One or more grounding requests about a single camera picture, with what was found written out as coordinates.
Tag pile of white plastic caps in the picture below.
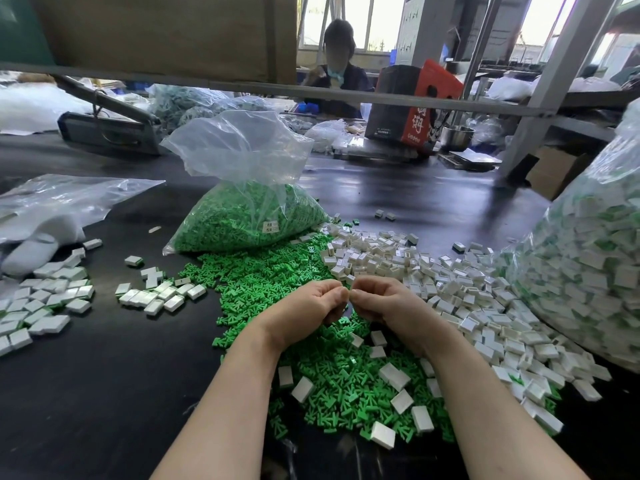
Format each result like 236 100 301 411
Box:
275 217 613 451

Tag cardboard box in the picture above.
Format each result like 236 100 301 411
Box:
526 145 593 201

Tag black table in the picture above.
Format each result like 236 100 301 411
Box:
0 99 640 480

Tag white paper sheets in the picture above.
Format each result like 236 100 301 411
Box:
438 147 503 171

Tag person's right forearm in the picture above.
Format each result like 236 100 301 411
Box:
425 333 589 480

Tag pile of assembled white pieces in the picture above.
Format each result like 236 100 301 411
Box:
0 239 103 358

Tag person's left forearm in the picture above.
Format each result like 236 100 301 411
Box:
152 333 293 480

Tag bag of green clips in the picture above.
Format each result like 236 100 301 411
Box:
161 109 329 257

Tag person's right hand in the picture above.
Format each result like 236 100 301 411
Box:
348 275 457 358

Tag crumpled white plastic bag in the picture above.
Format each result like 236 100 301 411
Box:
304 119 353 154

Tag clear bag of pale parts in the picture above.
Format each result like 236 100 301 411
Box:
147 85 301 131

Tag brown board panel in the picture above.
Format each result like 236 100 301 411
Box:
0 0 298 82

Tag large bag of white caps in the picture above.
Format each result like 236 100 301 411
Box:
505 99 640 374

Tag person's left hand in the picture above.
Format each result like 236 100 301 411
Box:
245 279 351 354

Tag grey metal shelf frame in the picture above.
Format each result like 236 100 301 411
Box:
0 0 640 182

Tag empty clear plastic bag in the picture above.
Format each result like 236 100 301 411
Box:
0 175 166 281

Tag black and red box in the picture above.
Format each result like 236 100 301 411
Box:
365 59 465 153

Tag metal bowl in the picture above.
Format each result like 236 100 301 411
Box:
441 123 475 152

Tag white bags on shelf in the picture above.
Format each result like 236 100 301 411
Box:
488 77 621 104

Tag pile of green parts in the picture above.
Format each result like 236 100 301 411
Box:
178 233 559 444

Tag white plastic sheet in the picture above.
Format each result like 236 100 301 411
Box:
0 87 91 136

